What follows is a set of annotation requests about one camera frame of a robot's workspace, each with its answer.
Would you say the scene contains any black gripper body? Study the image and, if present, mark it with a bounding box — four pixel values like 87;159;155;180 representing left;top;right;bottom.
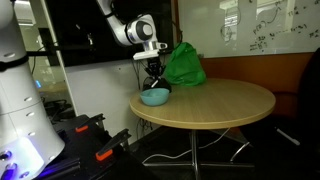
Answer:
145;58;165;79

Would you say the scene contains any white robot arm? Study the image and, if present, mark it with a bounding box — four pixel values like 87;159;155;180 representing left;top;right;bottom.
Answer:
96;0;168;79

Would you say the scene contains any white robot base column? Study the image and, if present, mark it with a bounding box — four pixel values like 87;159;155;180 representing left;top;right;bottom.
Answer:
0;0;65;180

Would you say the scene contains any teal plastic bowl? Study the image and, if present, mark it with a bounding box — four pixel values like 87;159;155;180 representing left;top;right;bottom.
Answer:
140;88;169;106

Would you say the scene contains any green fabric bag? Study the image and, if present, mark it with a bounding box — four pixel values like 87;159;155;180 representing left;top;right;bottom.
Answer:
164;42;206;86

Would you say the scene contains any round wooden table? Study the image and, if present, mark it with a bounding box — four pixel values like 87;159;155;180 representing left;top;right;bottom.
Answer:
130;78;276;130

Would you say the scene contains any whiteboard with writing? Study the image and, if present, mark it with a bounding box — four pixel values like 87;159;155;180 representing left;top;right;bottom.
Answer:
178;0;320;58

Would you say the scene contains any black clamp orange tip near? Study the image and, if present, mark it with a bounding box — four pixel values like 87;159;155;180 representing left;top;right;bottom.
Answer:
95;129;131;161

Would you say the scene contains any black clamp orange tip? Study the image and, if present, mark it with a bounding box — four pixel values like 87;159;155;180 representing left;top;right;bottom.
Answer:
75;114;105;133
95;129;131;161

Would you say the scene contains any black clamp orange tip far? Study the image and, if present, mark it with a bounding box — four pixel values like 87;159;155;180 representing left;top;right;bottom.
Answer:
75;114;105;133

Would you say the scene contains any chrome table leg base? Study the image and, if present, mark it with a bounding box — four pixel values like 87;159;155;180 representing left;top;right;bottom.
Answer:
143;129;256;180

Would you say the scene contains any orange bench seat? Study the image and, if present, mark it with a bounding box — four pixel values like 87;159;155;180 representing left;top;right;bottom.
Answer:
200;53;312;118

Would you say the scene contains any black office chair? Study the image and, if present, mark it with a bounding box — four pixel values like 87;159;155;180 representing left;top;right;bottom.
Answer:
273;47;320;158

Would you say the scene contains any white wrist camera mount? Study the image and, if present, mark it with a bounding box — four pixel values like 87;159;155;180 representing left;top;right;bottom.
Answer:
133;41;168;60

